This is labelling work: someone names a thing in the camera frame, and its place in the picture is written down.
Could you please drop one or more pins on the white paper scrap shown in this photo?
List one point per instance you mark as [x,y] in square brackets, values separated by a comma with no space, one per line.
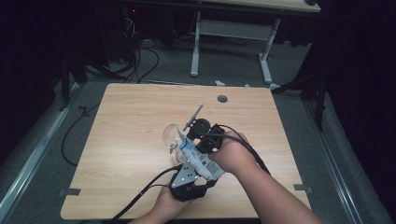
[219,83]

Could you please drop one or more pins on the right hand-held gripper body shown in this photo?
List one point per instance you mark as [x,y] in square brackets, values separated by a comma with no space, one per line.
[208,137]

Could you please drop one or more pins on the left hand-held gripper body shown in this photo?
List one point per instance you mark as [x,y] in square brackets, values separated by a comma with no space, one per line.
[185,177]

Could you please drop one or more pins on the person's left hand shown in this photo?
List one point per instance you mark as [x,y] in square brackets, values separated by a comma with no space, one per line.
[166,203]

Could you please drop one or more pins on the clear glass cup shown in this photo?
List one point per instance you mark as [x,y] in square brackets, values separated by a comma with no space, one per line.
[169,135]

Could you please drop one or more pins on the grey tape strip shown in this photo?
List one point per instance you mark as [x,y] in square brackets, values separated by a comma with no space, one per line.
[70,192]
[303,187]

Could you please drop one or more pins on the white frame desk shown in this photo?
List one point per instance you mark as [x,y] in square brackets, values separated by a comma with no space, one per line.
[230,29]

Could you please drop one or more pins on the black stand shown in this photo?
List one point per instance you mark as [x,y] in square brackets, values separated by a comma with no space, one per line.
[320,105]
[64,87]

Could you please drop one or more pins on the person's right hand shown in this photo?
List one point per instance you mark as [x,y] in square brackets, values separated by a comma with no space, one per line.
[233,154]

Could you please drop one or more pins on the metal floor rail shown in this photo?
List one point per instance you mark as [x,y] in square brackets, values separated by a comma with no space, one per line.
[336,174]
[31,168]

